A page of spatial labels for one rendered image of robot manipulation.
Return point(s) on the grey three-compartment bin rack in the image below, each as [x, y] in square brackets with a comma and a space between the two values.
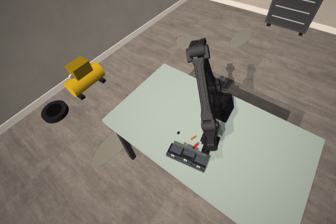
[187, 157]

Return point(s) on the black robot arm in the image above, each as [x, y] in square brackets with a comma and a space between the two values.
[209, 92]

